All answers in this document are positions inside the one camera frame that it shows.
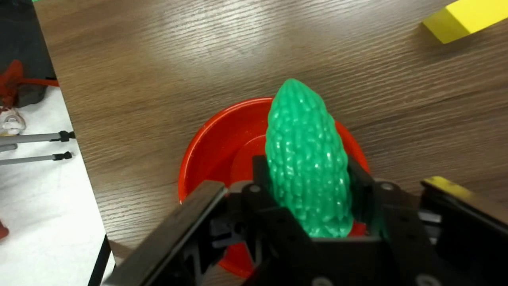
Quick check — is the brown wooden desk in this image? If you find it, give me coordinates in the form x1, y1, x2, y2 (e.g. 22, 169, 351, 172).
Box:
35, 0, 508, 258

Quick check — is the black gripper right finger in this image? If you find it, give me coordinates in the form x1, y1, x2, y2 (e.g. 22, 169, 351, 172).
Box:
348, 161, 419, 245

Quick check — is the yellow block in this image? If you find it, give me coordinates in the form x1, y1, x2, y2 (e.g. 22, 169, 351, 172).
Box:
422, 0, 508, 45

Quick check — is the green bumpy toy gourd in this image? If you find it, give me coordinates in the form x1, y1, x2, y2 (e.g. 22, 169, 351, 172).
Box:
265, 78, 354, 239

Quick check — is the red bowl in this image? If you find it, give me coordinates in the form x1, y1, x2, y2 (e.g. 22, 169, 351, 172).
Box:
178, 98, 371, 279

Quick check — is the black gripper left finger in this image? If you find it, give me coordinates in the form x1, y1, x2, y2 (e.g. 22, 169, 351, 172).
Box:
241, 156, 313, 266

